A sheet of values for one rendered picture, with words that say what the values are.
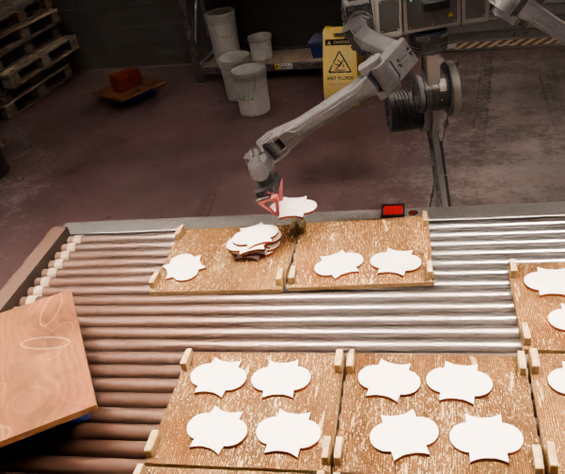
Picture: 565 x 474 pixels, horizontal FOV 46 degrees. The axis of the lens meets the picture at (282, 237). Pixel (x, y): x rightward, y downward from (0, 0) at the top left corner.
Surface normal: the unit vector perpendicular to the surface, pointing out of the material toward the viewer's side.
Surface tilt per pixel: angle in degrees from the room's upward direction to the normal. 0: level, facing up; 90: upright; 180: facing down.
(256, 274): 0
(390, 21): 90
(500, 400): 0
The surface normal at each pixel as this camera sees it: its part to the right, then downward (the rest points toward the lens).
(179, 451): -0.15, -0.84
